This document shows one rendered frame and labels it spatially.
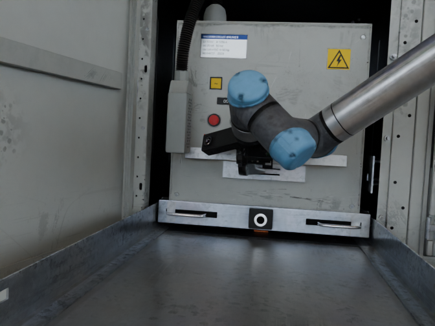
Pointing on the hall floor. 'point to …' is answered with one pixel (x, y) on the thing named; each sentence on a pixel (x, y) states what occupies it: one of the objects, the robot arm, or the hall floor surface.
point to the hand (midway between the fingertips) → (243, 170)
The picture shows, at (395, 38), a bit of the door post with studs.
